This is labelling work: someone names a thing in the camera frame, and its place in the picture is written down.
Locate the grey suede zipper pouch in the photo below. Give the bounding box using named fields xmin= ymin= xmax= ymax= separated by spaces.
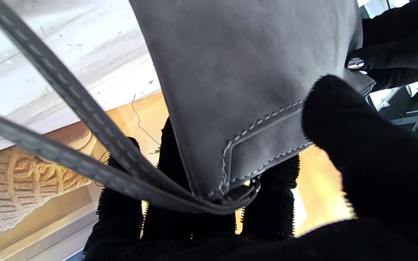
xmin=0 ymin=0 xmax=376 ymax=216

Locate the cream knitted cushion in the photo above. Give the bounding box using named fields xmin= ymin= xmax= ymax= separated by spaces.
xmin=0 ymin=145 xmax=94 ymax=232

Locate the beige sofa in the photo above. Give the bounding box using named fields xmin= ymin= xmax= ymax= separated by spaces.
xmin=37 ymin=121 xmax=94 ymax=154

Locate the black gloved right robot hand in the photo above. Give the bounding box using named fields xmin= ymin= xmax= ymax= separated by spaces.
xmin=84 ymin=74 xmax=418 ymax=261

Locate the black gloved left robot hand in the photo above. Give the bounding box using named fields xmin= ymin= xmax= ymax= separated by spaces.
xmin=345 ymin=0 xmax=418 ymax=93

